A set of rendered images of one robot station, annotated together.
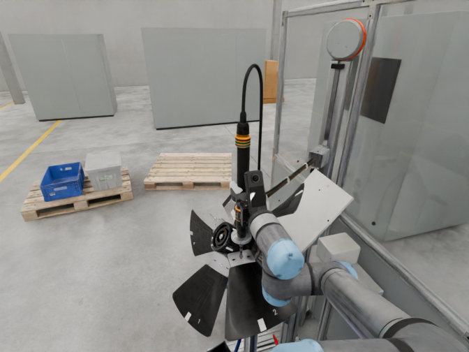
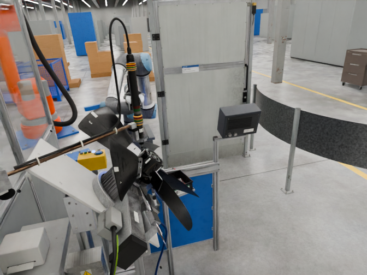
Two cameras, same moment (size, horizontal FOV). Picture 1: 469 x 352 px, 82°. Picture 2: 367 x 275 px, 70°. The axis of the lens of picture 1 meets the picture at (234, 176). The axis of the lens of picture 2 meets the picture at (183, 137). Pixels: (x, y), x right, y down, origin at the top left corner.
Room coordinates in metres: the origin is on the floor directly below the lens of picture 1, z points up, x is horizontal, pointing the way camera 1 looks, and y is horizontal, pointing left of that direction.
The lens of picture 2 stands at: (1.88, 0.25, 1.81)
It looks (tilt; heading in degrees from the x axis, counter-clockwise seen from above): 24 degrees down; 183
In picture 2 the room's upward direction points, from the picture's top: 3 degrees counter-clockwise
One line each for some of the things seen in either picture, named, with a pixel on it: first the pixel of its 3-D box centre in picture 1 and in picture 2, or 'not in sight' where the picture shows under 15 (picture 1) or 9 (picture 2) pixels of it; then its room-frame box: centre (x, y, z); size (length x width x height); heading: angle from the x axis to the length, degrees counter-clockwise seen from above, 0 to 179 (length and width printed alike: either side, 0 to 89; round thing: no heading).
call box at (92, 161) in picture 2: not in sight; (93, 161); (0.46, -0.41, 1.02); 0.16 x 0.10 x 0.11; 106
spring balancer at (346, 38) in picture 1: (345, 40); not in sight; (1.28, -0.47, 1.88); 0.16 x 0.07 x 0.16; 51
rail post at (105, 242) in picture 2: not in sight; (104, 237); (0.47, -0.44, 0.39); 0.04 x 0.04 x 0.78; 16
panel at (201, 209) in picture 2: not in sight; (161, 218); (0.34, -0.03, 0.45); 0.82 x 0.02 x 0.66; 106
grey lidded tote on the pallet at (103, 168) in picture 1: (106, 170); not in sight; (3.22, 1.72, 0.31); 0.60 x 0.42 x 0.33; 23
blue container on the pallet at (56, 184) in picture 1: (64, 180); not in sight; (3.02, 2.19, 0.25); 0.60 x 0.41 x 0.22; 23
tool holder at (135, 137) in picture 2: (243, 225); (137, 131); (0.73, -0.03, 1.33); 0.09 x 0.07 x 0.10; 141
